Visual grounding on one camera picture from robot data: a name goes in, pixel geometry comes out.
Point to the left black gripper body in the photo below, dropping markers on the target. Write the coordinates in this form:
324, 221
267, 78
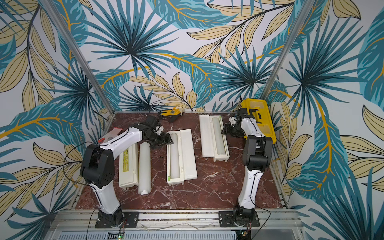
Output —
160, 140

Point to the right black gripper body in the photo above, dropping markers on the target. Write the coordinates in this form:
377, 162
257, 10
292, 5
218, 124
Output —
229, 129

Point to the long plastic wrap roll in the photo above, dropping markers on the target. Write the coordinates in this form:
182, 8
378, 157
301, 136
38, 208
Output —
144, 187

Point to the white wrap dispenser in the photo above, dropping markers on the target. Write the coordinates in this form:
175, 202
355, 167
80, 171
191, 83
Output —
129, 167
209, 148
188, 167

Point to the short plastic wrap roll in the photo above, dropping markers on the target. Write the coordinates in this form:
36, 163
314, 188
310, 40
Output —
174, 157

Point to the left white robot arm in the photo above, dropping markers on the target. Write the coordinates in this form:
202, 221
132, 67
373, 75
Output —
98, 167

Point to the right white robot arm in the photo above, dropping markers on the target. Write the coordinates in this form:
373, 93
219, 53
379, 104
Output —
256, 158

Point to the yellow black work glove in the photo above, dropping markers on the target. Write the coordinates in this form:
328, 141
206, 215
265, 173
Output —
173, 114

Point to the yellow black toolbox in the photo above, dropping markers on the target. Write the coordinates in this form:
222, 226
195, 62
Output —
258, 110

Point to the red white work glove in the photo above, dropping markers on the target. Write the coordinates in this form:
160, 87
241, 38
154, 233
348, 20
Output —
110, 135

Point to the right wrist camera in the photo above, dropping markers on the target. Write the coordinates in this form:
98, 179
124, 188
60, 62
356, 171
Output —
233, 121

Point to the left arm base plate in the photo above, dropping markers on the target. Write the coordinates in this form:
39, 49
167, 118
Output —
119, 220

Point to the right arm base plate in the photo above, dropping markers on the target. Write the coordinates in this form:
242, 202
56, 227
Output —
242, 219

